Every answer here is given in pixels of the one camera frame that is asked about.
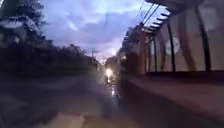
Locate vehicle with bright headlight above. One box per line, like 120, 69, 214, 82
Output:
103, 66, 115, 85

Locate grey asphalt road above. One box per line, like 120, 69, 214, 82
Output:
0, 74, 168, 128

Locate long dark hedge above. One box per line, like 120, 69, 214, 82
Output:
0, 41, 103, 82

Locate building with pale panels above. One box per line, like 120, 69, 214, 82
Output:
116, 0, 224, 80

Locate tall dark tree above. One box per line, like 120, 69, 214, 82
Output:
0, 0, 47, 45

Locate overhead wires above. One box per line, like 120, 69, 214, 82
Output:
134, 1, 162, 27

